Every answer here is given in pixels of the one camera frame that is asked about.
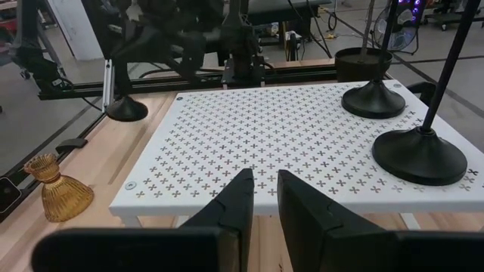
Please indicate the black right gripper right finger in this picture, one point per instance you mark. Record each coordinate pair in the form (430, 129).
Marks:
(314, 234)

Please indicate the silver aluminium extrusion bar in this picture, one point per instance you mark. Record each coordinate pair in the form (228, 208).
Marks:
(108, 83)

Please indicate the black metal candlestick holder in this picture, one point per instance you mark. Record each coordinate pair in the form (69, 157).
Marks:
(419, 158)
(126, 110)
(372, 100)

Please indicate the round floor fan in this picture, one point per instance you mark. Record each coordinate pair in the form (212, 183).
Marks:
(402, 32)

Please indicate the amber ribbed glass candle holder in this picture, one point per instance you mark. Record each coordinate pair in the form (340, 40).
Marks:
(64, 196)

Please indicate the white perforated metal shelf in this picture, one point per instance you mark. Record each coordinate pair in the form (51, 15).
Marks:
(246, 143)

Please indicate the black depth camera box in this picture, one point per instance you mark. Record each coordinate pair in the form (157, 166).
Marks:
(7, 194)

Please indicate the black desk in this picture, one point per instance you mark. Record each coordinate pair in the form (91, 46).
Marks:
(283, 7)

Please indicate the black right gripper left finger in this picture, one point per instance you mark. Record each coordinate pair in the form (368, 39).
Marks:
(227, 226)

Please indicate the black round plant pot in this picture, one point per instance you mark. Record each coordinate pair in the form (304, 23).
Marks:
(351, 66)

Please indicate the black table edge clip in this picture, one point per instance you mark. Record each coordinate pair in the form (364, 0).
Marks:
(423, 90)
(72, 144)

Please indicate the computer tower with lights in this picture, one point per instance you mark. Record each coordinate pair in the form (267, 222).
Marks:
(412, 5)

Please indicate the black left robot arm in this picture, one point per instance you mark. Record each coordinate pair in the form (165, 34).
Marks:
(242, 41)

